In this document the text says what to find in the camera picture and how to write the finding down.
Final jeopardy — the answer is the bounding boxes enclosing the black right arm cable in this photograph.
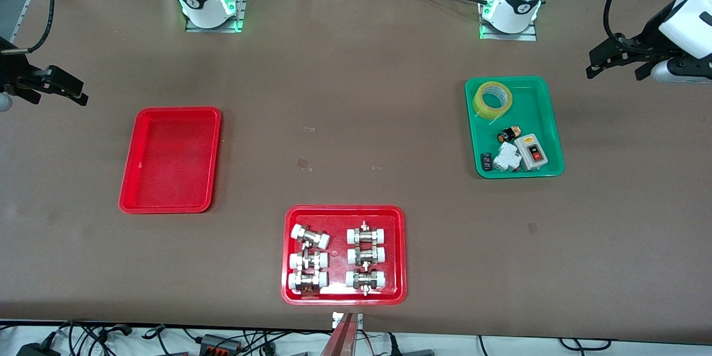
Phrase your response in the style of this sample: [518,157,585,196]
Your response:
[0,0,55,55]

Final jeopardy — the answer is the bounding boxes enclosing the red tray holding valves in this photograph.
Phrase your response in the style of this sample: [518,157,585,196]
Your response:
[281,205,407,305]

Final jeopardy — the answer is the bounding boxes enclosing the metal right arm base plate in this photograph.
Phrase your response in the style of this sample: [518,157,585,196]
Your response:
[185,0,248,33]

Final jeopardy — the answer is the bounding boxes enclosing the white marker plate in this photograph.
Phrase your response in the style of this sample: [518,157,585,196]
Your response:
[332,311,364,330]

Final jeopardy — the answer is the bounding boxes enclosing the white circuit breaker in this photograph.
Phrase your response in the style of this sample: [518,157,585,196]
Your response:
[492,141,522,172]

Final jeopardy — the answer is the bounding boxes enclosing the grey switch box red button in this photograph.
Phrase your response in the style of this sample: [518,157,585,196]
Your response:
[513,133,549,172]

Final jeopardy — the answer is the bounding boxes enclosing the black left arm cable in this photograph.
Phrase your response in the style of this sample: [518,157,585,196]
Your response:
[605,0,676,59]

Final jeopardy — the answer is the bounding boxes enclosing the red camera pole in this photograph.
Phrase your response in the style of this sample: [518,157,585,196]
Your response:
[321,313,359,356]

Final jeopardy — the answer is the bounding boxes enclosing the yellow tape roll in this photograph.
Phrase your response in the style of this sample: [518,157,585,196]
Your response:
[473,81,513,118]

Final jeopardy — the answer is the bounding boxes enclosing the empty red plastic tray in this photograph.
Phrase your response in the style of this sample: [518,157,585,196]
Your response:
[118,107,222,215]

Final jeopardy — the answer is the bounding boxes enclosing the aluminium table rail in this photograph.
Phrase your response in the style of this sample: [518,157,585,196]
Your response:
[8,0,56,42]

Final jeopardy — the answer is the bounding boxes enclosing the tilted metal valve white caps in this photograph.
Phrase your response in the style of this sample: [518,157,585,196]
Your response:
[291,224,331,250]

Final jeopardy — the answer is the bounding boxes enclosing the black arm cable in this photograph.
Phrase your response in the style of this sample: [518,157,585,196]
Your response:
[605,0,676,59]
[0,0,55,55]

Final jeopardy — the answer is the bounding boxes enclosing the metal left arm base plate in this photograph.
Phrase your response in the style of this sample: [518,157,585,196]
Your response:
[479,0,538,41]

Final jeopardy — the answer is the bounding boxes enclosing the green plastic tray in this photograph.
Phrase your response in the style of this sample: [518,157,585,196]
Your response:
[464,76,566,180]

